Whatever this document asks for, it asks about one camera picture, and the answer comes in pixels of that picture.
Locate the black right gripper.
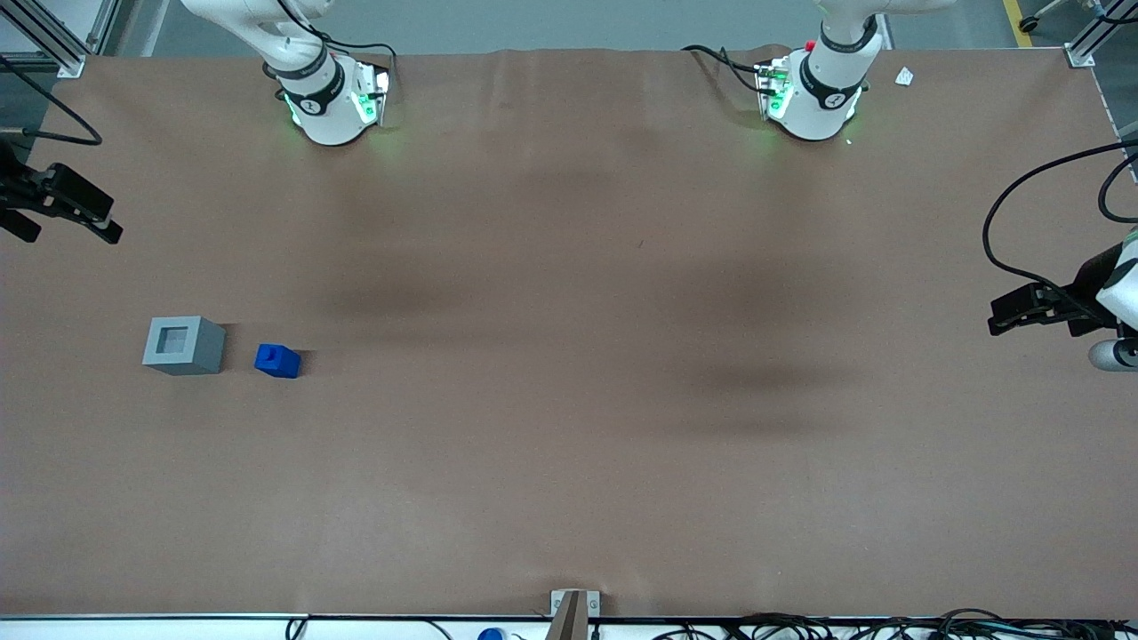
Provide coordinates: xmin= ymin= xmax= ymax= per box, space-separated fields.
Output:
xmin=0 ymin=142 xmax=124 ymax=244

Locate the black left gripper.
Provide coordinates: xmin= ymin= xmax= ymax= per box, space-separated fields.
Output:
xmin=989 ymin=244 xmax=1123 ymax=337

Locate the blue plastic part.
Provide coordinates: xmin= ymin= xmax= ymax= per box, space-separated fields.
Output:
xmin=254 ymin=344 xmax=302 ymax=380

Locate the gray square base block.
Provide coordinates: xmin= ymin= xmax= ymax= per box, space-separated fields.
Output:
xmin=142 ymin=316 xmax=227 ymax=376

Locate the brown table mat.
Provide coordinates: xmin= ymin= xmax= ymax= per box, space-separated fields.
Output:
xmin=0 ymin=46 xmax=1138 ymax=620

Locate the long black left arm cable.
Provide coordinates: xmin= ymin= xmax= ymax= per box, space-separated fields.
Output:
xmin=982 ymin=140 xmax=1138 ymax=308

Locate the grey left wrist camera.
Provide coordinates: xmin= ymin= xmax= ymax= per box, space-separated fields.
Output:
xmin=1088 ymin=339 xmax=1138 ymax=372

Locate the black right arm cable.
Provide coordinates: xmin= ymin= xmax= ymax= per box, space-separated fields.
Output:
xmin=0 ymin=55 xmax=104 ymax=147

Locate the short black left arm cable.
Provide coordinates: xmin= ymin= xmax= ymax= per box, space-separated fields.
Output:
xmin=1098 ymin=156 xmax=1138 ymax=224

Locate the aluminium frame post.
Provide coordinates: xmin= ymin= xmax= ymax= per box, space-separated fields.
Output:
xmin=0 ymin=0 xmax=123 ymax=79
xmin=1065 ymin=0 xmax=1138 ymax=68

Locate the black left base cable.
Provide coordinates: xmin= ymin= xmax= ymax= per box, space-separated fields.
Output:
xmin=682 ymin=44 xmax=783 ymax=95

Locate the black cable tangle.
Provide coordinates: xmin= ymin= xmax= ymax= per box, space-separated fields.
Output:
xmin=653 ymin=609 xmax=1138 ymax=640

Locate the metal mounting bracket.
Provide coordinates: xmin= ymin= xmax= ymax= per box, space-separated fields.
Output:
xmin=550 ymin=589 xmax=601 ymax=618

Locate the brown camera mount post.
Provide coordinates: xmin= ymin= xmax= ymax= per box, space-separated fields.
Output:
xmin=545 ymin=592 xmax=589 ymax=640

